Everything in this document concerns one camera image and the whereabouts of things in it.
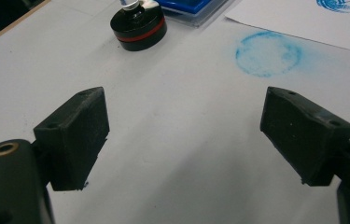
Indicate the blue ink pad case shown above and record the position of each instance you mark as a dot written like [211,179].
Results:
[191,7]

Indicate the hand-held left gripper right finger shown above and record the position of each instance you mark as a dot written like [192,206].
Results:
[303,137]

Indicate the white paper sheet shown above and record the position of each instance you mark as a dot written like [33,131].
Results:
[287,18]

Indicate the wooden table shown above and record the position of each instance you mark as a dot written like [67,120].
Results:
[11,26]

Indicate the black stamp with crystal knob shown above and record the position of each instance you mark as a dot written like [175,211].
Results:
[138,28]

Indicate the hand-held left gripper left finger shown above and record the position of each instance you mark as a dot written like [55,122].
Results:
[73,140]

